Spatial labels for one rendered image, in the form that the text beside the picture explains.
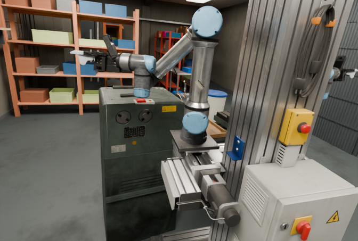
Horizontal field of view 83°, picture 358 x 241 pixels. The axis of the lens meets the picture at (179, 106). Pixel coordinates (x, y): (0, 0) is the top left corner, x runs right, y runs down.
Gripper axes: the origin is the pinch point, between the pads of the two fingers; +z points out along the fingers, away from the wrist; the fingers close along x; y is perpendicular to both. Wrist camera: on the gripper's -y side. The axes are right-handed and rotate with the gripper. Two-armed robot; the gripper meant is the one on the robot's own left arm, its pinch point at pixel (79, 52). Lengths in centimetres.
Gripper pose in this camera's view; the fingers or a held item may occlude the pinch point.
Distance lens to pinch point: 106.8
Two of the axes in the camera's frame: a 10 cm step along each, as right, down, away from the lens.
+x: 1.0, -1.7, 9.8
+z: -9.9, -1.1, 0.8
